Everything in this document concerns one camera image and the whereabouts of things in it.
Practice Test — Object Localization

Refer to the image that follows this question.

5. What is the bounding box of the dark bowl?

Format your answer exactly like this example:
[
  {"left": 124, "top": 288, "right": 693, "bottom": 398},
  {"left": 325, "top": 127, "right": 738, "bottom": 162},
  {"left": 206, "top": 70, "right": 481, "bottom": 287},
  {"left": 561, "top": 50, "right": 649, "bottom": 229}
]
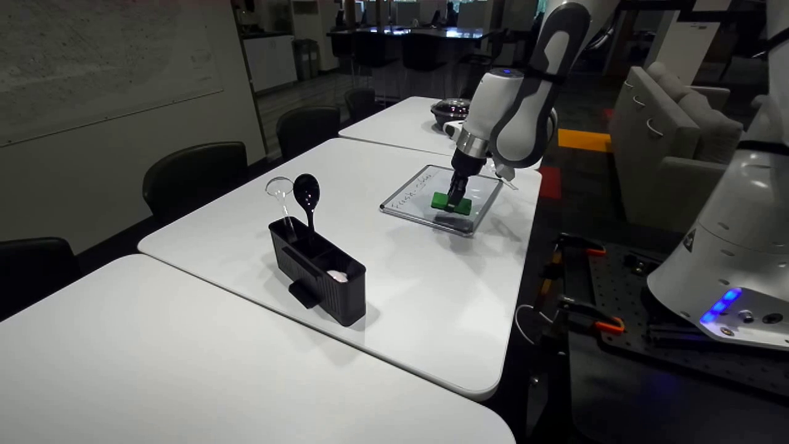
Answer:
[{"left": 428, "top": 96, "right": 473, "bottom": 128}]

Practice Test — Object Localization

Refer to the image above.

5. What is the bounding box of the white cabinet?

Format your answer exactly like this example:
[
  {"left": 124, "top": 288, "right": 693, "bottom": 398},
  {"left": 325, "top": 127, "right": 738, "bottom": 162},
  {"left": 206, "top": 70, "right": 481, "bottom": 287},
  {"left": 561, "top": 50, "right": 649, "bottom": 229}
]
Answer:
[{"left": 242, "top": 32, "right": 301, "bottom": 96}]

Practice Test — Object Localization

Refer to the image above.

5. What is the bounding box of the large black office chair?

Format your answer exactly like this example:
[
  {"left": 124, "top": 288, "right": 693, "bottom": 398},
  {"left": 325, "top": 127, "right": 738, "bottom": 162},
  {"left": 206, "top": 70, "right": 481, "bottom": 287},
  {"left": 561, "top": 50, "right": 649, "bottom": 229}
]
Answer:
[{"left": 140, "top": 138, "right": 252, "bottom": 224}]

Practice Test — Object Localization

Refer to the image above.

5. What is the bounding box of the black plastic spoon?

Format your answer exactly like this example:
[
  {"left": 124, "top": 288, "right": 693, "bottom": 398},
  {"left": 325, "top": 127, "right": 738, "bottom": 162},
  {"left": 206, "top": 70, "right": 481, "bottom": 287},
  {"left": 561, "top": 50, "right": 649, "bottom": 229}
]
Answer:
[{"left": 290, "top": 171, "right": 325, "bottom": 235}]

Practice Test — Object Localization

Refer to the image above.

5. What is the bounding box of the orange black clamp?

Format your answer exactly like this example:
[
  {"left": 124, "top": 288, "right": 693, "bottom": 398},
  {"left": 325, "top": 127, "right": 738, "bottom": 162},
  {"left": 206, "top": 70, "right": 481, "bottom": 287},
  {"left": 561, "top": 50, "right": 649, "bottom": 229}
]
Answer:
[
  {"left": 554, "top": 233, "right": 612, "bottom": 262},
  {"left": 564, "top": 293, "right": 629, "bottom": 339}
]

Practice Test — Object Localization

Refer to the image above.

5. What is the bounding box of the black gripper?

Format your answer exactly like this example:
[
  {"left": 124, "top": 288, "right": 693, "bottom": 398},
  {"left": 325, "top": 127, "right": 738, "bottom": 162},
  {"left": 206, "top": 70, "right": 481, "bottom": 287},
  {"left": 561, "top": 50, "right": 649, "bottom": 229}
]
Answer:
[{"left": 444, "top": 146, "right": 490, "bottom": 207}]

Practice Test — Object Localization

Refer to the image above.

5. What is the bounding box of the clear plastic spoon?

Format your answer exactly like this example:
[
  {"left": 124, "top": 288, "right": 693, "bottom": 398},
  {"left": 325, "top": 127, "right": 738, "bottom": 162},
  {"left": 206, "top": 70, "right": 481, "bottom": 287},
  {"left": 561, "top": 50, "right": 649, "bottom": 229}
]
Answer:
[{"left": 261, "top": 173, "right": 299, "bottom": 223}]

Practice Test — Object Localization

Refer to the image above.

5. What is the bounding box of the beige sofa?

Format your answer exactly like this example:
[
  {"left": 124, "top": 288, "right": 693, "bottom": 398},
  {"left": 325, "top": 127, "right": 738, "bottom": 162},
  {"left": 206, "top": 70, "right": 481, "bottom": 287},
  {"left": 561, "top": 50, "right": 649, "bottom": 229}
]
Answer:
[{"left": 609, "top": 61, "right": 747, "bottom": 235}]

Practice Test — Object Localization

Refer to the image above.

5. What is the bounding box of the black rectangular holder box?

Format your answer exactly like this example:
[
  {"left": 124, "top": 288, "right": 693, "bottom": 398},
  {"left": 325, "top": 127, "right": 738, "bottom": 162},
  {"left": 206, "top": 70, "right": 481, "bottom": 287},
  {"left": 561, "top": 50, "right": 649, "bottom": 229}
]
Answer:
[{"left": 265, "top": 215, "right": 369, "bottom": 329}]

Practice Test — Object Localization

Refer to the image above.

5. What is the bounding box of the small black office chair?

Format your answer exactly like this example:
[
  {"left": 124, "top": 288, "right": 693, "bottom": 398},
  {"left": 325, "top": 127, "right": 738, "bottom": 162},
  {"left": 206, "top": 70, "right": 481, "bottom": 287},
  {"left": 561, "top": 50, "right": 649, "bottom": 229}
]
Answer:
[{"left": 275, "top": 107, "right": 346, "bottom": 160}]

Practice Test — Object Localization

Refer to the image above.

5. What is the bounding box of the clear glass tray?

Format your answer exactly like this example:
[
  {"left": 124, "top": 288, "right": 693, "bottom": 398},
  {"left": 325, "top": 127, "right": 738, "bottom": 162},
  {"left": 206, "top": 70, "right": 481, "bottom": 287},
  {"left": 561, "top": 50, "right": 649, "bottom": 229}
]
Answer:
[{"left": 376, "top": 160, "right": 505, "bottom": 239}]

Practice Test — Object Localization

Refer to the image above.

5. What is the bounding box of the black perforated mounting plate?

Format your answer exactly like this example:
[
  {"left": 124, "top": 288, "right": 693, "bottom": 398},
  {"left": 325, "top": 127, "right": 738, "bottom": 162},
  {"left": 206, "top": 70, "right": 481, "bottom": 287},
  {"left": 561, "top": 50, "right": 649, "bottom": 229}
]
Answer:
[{"left": 585, "top": 244, "right": 789, "bottom": 402}]

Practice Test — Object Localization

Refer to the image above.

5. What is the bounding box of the green board eraser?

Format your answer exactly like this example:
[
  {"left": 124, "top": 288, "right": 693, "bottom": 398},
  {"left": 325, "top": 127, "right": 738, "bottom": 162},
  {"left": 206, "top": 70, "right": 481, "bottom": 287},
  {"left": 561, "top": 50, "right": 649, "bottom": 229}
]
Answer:
[{"left": 428, "top": 191, "right": 475, "bottom": 219}]

